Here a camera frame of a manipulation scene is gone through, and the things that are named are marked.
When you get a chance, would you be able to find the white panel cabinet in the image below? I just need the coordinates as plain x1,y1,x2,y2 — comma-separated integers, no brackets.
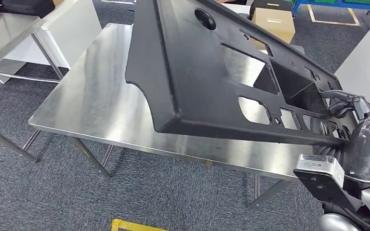
334,16,370,111

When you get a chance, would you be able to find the blue rack with green crates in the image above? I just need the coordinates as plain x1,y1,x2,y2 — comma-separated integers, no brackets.
291,0,370,16

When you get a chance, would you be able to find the black rounded slab part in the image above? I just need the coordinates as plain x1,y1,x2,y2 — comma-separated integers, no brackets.
1,0,56,18

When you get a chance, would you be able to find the stainless steel workbench table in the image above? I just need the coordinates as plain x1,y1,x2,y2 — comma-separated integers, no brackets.
27,23,317,209

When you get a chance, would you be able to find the black plastic panel part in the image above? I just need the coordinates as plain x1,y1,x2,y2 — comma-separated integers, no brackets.
125,0,358,147

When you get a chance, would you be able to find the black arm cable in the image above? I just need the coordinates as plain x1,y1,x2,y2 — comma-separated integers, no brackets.
338,207,370,231

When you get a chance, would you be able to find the pale yellow floor tape square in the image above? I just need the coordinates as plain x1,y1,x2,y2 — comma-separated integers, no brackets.
306,3,361,27

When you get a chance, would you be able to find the tan cardboard box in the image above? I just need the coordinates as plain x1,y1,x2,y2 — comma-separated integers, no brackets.
251,7,296,45

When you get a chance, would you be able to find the white desk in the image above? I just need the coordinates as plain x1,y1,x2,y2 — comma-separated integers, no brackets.
222,3,252,15

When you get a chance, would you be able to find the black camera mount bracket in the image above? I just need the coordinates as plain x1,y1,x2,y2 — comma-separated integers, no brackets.
292,169,364,213

